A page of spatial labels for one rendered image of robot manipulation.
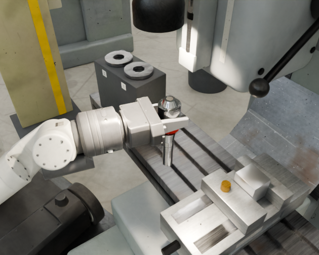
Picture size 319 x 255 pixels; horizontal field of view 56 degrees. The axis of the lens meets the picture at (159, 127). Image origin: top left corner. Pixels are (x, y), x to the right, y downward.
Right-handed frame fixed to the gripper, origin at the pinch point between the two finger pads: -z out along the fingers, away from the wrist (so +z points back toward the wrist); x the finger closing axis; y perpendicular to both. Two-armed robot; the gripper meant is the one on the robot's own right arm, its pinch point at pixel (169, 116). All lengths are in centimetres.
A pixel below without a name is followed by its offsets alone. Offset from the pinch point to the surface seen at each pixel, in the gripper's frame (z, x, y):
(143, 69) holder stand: -4.6, 33.4, 8.4
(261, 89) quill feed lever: -7.8, -15.5, -14.8
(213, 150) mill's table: -19.8, 11.0, 27.5
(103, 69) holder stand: 6.7, 40.3, 9.9
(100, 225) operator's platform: 18, 31, 81
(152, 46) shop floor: -84, 263, 121
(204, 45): -3.9, -4.6, -17.3
